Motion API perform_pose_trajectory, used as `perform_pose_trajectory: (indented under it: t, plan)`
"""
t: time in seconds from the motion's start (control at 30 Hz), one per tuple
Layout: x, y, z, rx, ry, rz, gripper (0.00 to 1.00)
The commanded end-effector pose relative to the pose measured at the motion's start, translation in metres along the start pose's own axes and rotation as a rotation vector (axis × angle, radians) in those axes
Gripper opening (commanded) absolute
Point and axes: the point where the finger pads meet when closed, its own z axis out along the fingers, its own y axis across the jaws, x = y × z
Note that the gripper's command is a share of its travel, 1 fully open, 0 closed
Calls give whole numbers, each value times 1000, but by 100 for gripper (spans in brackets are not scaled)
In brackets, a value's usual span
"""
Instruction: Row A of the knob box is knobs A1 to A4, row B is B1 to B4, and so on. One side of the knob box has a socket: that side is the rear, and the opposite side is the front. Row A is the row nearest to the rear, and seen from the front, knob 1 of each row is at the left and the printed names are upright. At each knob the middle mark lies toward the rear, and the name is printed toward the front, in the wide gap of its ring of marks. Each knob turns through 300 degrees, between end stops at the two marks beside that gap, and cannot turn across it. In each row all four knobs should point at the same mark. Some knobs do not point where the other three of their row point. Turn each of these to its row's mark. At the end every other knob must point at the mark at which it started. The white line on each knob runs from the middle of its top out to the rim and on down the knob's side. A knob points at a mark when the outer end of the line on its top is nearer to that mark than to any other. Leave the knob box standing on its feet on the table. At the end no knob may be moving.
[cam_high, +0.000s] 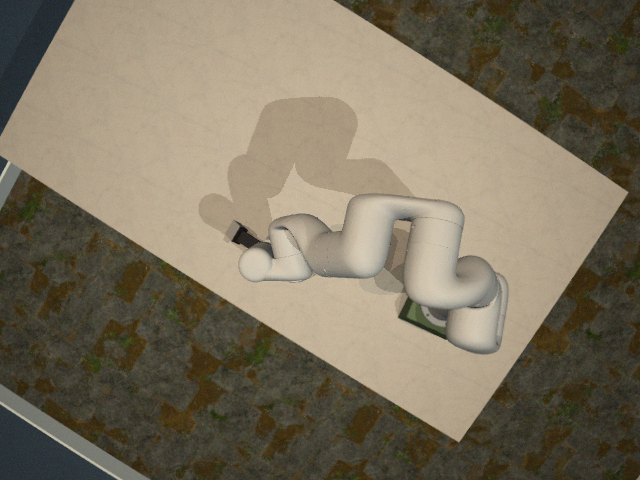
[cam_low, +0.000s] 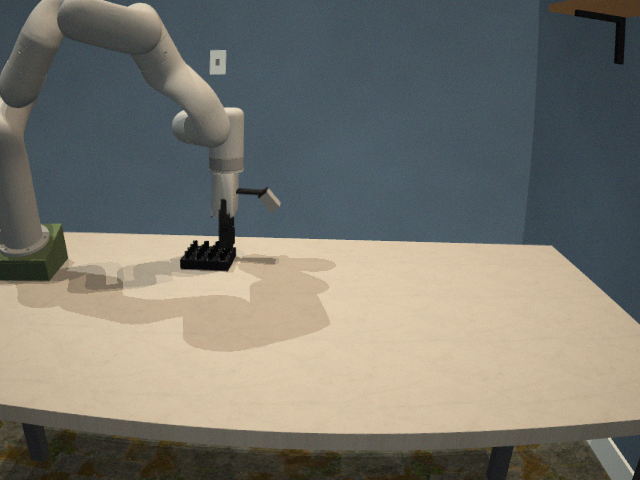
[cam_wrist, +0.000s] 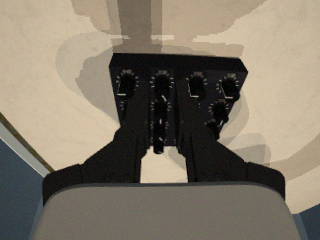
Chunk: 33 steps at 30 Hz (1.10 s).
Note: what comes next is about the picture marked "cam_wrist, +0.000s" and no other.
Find black knob box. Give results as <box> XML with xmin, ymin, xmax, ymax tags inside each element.
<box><xmin>109</xmin><ymin>53</ymin><xmax>249</xmax><ymax>154</ymax></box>

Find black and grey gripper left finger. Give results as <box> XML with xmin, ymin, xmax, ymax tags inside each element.
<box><xmin>42</xmin><ymin>80</ymin><xmax>151</xmax><ymax>207</ymax></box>

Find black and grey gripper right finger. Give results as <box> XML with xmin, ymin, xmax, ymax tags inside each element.
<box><xmin>174</xmin><ymin>79</ymin><xmax>285</xmax><ymax>200</ymax></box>

